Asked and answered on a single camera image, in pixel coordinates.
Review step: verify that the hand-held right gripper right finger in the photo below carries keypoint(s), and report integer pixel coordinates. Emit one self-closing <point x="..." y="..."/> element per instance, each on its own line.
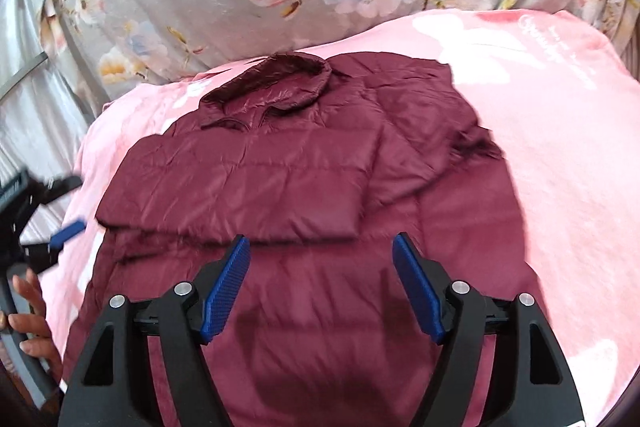
<point x="417" y="287"/>

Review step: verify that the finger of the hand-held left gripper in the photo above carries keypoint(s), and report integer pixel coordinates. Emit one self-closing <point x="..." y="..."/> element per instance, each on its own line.
<point x="67" y="232"/>
<point x="57" y="192"/>

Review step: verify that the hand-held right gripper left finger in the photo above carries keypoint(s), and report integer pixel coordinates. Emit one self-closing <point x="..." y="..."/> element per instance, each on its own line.
<point x="225" y="292"/>

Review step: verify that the maroon puffer jacket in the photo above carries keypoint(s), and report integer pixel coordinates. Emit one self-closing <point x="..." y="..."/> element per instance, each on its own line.
<point x="300" y="167"/>

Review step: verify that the person's left hand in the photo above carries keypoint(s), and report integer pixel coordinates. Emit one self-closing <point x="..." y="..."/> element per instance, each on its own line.
<point x="37" y="329"/>

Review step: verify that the silver grey satin cloth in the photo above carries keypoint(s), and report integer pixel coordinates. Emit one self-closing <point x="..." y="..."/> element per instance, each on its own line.
<point x="30" y="132"/>

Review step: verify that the pink fleece blanket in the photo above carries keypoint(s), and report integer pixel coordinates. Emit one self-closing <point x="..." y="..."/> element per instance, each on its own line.
<point x="550" y="157"/>

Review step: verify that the grey floral quilt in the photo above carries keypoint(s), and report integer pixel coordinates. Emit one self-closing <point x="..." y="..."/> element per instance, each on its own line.
<point x="200" y="7"/>

